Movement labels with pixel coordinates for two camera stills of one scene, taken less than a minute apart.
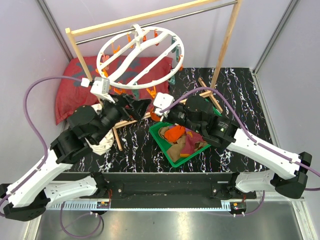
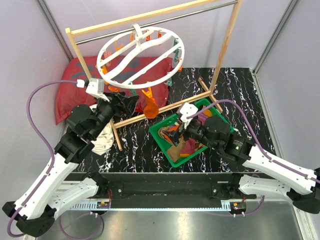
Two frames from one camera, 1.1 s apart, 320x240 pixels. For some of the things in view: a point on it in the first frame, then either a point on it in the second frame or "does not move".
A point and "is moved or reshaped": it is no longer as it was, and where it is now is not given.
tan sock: x=174 y=150 does not move
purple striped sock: x=192 y=138 does not move
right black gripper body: x=177 y=115 → x=195 y=131
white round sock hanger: x=140 y=58 does not move
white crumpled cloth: x=106 y=145 does not move
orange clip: x=153 y=93 is moved or reshaped
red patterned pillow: x=116 y=75 does not move
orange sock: x=153 y=115 is moved or reshaped
